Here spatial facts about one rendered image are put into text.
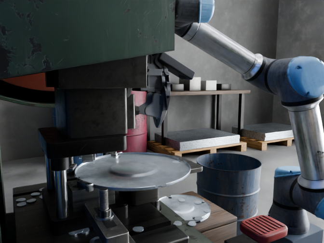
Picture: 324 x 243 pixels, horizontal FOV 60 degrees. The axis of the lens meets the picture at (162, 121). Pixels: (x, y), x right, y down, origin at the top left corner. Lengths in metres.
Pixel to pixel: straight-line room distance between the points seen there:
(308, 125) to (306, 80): 0.14
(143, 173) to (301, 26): 5.43
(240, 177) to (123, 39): 1.38
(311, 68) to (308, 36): 4.92
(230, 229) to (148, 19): 1.16
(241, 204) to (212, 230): 0.47
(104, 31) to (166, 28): 0.11
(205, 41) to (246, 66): 0.16
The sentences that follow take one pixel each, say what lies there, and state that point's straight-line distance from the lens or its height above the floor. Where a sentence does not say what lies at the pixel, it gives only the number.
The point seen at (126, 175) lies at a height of 0.79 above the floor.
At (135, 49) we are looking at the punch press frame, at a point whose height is 1.06.
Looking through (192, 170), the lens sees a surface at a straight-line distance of 0.74.
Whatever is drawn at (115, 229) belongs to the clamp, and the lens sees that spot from 0.52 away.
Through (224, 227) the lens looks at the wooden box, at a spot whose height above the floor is 0.32.
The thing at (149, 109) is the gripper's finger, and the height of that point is 0.93.
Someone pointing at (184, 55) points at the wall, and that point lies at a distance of 4.73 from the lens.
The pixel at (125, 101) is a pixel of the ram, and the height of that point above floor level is 0.96.
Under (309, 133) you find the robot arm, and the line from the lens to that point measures 0.96.
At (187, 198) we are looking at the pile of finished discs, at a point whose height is 0.37.
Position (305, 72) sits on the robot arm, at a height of 1.03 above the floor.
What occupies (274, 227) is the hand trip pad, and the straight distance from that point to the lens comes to 0.54.
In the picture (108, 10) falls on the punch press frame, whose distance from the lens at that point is 0.49.
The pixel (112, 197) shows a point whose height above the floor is 0.75.
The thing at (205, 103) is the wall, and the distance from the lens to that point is 4.98.
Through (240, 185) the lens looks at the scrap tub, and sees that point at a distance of 1.77.
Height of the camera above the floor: 1.01
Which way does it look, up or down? 8 degrees down
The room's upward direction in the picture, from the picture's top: straight up
